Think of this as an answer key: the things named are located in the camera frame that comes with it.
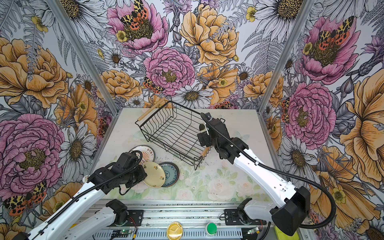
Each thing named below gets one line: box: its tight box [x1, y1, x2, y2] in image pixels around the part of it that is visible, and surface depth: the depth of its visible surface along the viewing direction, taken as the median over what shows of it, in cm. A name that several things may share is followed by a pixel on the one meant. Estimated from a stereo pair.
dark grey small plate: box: [159, 161, 180, 188], surface depth 89 cm
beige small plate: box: [143, 161, 166, 189], surface depth 85 cm
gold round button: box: [167, 221, 183, 240], surface depth 71 cm
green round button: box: [207, 222, 218, 235], surface depth 65 cm
